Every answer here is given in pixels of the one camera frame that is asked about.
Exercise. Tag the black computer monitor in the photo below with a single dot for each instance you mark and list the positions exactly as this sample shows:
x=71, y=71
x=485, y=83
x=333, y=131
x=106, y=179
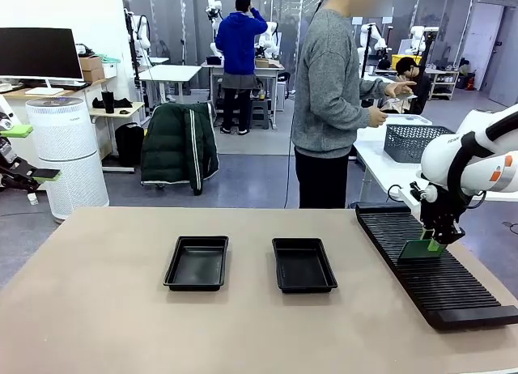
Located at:
x=36, y=52

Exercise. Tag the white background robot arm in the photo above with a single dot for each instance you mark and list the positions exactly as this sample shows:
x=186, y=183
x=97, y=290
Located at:
x=419, y=38
x=141, y=34
x=270, y=34
x=374, y=34
x=213, y=14

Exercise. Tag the small wood top desk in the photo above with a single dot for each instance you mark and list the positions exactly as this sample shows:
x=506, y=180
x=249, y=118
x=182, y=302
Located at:
x=121, y=114

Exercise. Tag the dark green puffer jacket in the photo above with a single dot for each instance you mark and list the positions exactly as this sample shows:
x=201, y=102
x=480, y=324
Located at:
x=170, y=147

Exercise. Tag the black tumbler cup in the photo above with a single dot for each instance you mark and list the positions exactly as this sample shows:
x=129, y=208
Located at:
x=108, y=102

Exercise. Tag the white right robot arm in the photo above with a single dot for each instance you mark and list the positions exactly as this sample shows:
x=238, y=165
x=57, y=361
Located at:
x=439, y=155

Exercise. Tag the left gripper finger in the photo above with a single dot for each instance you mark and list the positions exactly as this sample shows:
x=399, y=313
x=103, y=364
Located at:
x=16, y=131
x=44, y=175

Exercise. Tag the black ESD tray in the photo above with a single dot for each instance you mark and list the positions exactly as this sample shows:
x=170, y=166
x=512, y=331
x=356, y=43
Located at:
x=196, y=264
x=303, y=266

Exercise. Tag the grey sleeved right forearm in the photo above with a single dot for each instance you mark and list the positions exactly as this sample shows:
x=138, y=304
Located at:
x=348, y=119

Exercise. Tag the person in blue hoodie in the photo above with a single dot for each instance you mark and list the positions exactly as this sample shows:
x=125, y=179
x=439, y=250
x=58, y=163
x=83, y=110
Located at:
x=239, y=42

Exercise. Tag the grey plastic mesh basket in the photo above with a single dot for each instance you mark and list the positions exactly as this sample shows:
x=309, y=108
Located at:
x=408, y=143

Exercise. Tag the white shallow plastic tray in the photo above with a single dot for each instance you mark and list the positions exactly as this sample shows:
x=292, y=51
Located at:
x=404, y=118

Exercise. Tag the white desk with wood top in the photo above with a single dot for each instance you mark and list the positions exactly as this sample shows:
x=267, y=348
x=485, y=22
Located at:
x=16, y=111

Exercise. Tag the white cylindrical air purifier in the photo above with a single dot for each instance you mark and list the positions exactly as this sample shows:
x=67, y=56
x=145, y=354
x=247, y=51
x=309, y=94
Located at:
x=66, y=147

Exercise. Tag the grey step stool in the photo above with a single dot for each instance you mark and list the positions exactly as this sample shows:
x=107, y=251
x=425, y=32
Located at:
x=259, y=115

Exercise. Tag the white work table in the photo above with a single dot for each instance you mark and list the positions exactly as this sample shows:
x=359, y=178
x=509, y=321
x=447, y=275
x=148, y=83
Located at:
x=376, y=155

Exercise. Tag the green perforated circuit board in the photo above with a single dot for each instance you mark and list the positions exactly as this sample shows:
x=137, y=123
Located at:
x=414, y=250

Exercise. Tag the person's right hand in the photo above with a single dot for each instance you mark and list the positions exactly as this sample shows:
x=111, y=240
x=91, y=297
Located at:
x=377, y=117

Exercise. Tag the brown cardboard box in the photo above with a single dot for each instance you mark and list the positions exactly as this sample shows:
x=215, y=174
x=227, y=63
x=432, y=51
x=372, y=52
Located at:
x=91, y=68

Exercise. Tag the person in grey sweater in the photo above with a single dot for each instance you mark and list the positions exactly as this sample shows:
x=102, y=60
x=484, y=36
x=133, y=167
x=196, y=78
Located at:
x=323, y=78

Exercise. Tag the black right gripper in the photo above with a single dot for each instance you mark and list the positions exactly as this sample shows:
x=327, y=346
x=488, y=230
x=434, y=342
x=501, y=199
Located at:
x=439, y=208

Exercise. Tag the grey sleeved left forearm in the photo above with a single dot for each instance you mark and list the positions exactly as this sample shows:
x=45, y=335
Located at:
x=372, y=88

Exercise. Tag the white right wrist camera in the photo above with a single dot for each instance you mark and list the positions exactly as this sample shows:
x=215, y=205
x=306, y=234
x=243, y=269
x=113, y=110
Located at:
x=408, y=196

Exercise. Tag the black slotted board rack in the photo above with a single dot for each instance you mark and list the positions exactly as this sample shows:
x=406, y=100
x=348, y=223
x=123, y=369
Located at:
x=437, y=285

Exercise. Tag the grey background workbench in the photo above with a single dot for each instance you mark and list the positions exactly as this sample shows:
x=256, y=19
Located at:
x=271, y=68

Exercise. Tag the black backpack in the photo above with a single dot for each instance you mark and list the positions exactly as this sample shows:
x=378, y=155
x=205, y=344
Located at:
x=128, y=143

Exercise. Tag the white background table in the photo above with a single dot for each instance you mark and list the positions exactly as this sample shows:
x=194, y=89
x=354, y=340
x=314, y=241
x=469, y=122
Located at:
x=170, y=72

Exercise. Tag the person's left hand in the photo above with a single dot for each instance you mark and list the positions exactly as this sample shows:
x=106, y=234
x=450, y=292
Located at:
x=400, y=88

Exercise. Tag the seated person with black hair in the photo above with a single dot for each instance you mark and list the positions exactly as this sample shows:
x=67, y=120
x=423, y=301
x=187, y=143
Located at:
x=417, y=86

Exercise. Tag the black tripod stand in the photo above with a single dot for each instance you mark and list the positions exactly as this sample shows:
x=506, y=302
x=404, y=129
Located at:
x=364, y=58

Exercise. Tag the small white floor object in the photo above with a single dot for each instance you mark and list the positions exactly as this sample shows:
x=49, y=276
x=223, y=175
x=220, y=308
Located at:
x=33, y=199

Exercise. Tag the yellow plastic bin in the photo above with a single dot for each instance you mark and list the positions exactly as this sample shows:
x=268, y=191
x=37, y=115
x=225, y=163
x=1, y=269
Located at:
x=400, y=59

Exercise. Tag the black cloth bundle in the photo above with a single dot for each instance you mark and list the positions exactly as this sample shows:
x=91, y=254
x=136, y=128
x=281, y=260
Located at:
x=121, y=103

